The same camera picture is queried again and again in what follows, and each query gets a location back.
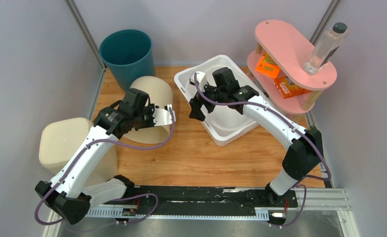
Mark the orange snack box lower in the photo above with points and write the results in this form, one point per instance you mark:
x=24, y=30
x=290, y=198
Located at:
x=287, y=88

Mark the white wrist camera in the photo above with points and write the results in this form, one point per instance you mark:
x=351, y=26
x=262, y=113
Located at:
x=164, y=116
x=198, y=78

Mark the pink two-tier shelf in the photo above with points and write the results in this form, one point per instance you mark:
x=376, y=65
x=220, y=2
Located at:
x=290, y=50

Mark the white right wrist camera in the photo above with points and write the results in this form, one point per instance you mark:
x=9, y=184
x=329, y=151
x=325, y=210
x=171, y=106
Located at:
x=198, y=78

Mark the orange snack box upper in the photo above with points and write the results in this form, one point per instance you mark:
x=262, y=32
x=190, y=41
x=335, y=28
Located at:
x=267, y=66

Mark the orange snack box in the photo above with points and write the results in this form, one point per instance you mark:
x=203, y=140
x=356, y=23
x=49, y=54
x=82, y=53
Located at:
x=267, y=66
x=287, y=88

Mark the aluminium frame rail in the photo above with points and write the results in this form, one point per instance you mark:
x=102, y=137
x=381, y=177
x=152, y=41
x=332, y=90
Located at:
x=317, y=199

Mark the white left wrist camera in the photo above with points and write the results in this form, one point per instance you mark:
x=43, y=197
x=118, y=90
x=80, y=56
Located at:
x=164, y=116

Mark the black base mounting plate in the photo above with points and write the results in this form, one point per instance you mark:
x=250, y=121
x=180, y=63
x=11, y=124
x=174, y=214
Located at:
x=205, y=201

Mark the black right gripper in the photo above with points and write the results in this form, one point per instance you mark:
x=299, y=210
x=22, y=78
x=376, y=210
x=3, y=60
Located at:
x=196, y=103

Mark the teal plastic bucket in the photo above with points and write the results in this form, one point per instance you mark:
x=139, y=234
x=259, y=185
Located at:
x=129, y=55

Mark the clear bottle black cap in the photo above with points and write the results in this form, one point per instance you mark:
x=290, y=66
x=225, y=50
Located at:
x=325, y=48

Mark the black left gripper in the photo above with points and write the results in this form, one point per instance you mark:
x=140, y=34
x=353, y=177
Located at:
x=150, y=109

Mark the cream large bucket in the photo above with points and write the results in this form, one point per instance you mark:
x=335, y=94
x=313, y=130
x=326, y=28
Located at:
x=160, y=94

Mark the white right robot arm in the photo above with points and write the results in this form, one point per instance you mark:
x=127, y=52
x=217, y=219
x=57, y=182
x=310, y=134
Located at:
x=303, y=145

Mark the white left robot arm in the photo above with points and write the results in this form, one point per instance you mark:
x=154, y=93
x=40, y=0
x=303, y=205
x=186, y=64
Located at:
x=66, y=193

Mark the white plastic tub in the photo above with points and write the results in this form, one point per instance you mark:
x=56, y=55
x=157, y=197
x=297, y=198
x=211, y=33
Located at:
x=224, y=125

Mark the cream square container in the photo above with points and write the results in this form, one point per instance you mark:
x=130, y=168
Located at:
x=59, y=142

